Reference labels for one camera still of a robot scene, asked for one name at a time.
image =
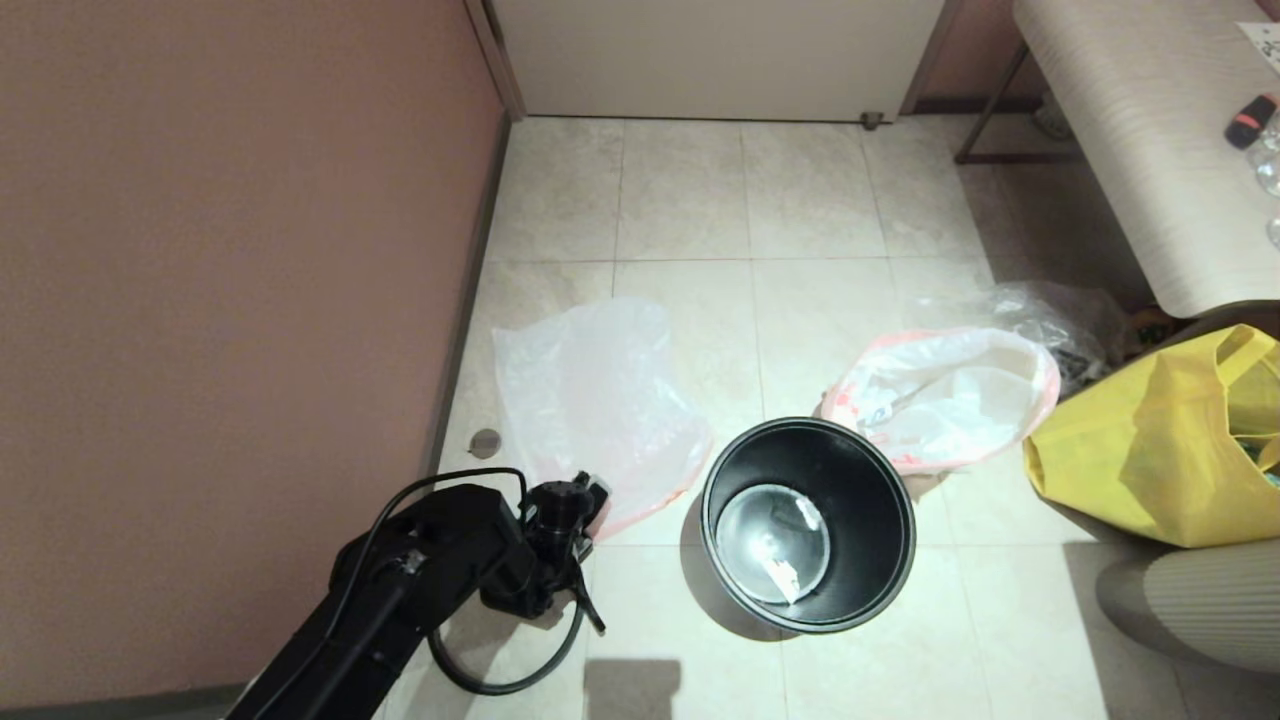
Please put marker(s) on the dark metal table frame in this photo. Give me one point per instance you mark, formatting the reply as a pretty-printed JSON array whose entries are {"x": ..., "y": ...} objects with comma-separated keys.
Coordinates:
[{"x": 985, "y": 120}]

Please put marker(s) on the white printed paper sheet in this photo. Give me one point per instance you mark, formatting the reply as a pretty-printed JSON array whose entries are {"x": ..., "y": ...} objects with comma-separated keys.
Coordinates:
[{"x": 1262, "y": 45}]

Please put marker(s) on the green printed package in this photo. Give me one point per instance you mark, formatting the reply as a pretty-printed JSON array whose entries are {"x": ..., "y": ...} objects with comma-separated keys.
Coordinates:
[{"x": 1152, "y": 322}]

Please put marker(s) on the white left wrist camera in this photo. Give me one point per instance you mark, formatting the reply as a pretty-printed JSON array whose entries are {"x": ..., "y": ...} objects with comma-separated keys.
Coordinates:
[{"x": 592, "y": 487}]

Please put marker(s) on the small metal door stopper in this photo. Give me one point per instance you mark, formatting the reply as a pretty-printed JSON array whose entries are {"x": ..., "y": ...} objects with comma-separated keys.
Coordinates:
[{"x": 871, "y": 120}]

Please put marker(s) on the yellow shopping bag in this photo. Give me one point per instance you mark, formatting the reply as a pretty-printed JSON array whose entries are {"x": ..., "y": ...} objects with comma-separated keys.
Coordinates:
[{"x": 1130, "y": 460}]

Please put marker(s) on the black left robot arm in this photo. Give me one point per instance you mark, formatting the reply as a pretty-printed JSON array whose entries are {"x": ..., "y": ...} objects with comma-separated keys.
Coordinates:
[{"x": 430, "y": 560}]

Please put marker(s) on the grey ribbed stool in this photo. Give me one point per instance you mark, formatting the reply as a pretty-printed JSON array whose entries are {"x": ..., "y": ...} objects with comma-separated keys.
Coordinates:
[{"x": 1200, "y": 600}]

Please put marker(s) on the round metal floor plate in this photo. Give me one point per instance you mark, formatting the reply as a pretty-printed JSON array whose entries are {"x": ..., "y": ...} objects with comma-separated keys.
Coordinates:
[{"x": 485, "y": 443}]

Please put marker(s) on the fresh white pink trash bag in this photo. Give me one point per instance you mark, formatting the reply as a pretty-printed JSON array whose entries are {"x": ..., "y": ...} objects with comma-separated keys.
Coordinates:
[{"x": 590, "y": 400}]

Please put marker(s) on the used white pink trash bag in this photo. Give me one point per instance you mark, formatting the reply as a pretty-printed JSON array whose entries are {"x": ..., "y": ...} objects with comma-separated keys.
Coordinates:
[{"x": 950, "y": 400}]

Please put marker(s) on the black orange marker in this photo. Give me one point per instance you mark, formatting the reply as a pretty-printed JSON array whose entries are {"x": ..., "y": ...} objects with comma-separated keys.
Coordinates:
[{"x": 1250, "y": 120}]

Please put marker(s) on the small grey patterned object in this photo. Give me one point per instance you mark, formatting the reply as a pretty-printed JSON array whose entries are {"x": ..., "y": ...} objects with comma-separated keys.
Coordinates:
[{"x": 1050, "y": 120}]

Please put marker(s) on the white door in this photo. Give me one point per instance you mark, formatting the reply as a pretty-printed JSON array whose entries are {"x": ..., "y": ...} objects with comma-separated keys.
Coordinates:
[{"x": 720, "y": 60}]

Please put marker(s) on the clear crumpled plastic bag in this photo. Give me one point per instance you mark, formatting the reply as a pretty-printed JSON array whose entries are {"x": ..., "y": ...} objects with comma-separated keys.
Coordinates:
[{"x": 1050, "y": 310}]

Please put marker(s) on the black round trash bin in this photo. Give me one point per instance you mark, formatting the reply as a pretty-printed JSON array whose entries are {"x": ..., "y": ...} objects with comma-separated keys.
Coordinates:
[{"x": 860, "y": 520}]

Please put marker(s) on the white paper scrap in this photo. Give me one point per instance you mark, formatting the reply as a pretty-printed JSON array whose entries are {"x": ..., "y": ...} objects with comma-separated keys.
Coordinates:
[{"x": 780, "y": 578}]

